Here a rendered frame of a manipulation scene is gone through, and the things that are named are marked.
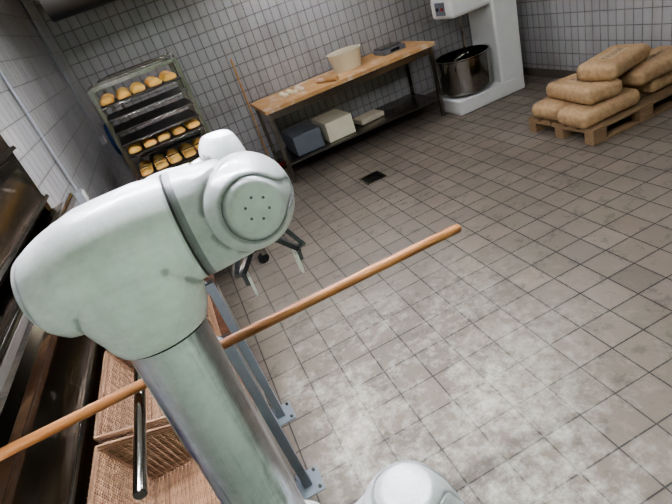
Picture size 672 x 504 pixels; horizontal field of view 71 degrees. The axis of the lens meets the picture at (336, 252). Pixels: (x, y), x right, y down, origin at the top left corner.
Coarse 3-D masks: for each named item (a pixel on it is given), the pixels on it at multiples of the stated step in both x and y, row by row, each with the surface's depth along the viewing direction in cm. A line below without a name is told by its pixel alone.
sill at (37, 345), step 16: (32, 336) 176; (48, 336) 177; (32, 352) 165; (32, 368) 157; (16, 384) 151; (32, 384) 152; (16, 400) 143; (0, 416) 139; (16, 416) 137; (0, 432) 132; (16, 432) 133; (0, 464) 121; (0, 480) 118; (0, 496) 116
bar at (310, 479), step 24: (216, 288) 220; (240, 360) 181; (264, 384) 250; (144, 408) 125; (264, 408) 195; (288, 408) 267; (144, 432) 117; (144, 456) 110; (288, 456) 210; (144, 480) 104; (312, 480) 224
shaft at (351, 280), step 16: (432, 240) 144; (400, 256) 142; (368, 272) 140; (336, 288) 138; (304, 304) 136; (272, 320) 134; (240, 336) 133; (144, 384) 128; (112, 400) 126; (80, 416) 124; (32, 432) 123; (48, 432) 123; (0, 448) 122; (16, 448) 121
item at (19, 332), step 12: (60, 204) 237; (72, 204) 230; (48, 216) 228; (36, 228) 220; (0, 288) 169; (0, 300) 157; (12, 300) 151; (0, 312) 147; (12, 312) 142; (0, 324) 138; (24, 324) 134; (0, 336) 131; (12, 348) 122; (12, 360) 119; (0, 372) 113; (0, 384) 110
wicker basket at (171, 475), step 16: (160, 432) 171; (96, 448) 164; (112, 448) 167; (128, 448) 169; (160, 448) 174; (176, 448) 176; (96, 464) 158; (112, 464) 165; (128, 464) 172; (160, 464) 176; (176, 464) 179; (192, 464) 179; (96, 480) 154; (112, 480) 160; (160, 480) 178; (176, 480) 175; (192, 480) 173; (96, 496) 149; (128, 496) 161; (160, 496) 171; (176, 496) 169; (192, 496) 167; (208, 496) 165
